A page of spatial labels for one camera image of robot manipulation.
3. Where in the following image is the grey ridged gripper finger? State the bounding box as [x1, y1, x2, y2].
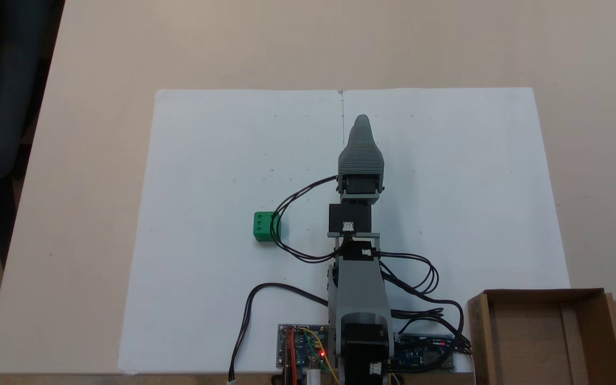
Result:
[338, 114, 384, 177]

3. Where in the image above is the green die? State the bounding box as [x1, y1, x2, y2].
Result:
[253, 212, 282, 242]

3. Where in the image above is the blue circuit board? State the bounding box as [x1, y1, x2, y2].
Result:
[394, 334, 456, 371]

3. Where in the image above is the brown cardboard box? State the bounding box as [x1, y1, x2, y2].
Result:
[467, 288, 616, 385]

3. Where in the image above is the dark chair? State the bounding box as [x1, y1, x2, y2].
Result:
[0, 0, 66, 268]

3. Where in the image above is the thin black arm cable bundle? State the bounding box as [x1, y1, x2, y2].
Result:
[375, 250, 473, 356]

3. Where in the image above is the thin black gripper cable loop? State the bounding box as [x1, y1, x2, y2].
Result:
[269, 175, 344, 264]

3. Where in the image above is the thick black cable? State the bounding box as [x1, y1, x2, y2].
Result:
[228, 282, 332, 383]

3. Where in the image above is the yellow wire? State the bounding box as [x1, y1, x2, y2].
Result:
[298, 327, 341, 385]

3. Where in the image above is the circuit board with coloured wires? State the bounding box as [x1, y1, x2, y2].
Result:
[278, 324, 331, 371]

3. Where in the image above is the orange wire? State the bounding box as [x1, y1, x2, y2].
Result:
[286, 327, 299, 385]

